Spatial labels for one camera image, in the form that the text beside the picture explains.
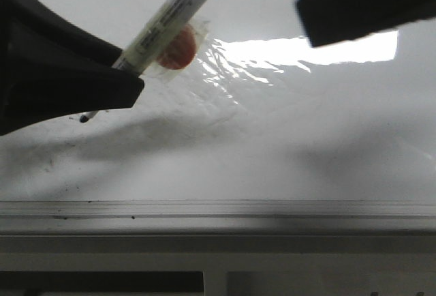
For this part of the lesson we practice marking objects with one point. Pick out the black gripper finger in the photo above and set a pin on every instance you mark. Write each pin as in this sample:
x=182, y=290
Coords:
x=51, y=68
x=330, y=21

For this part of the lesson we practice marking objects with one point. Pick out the white black whiteboard marker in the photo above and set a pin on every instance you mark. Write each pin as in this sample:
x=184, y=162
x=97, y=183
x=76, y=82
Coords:
x=156, y=35

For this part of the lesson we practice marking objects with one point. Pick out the red round magnet under tape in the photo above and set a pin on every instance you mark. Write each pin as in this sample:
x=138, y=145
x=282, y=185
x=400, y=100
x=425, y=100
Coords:
x=179, y=53

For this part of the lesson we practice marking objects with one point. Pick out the white whiteboard with aluminium frame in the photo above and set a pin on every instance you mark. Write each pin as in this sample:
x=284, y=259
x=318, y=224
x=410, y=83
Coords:
x=261, y=134

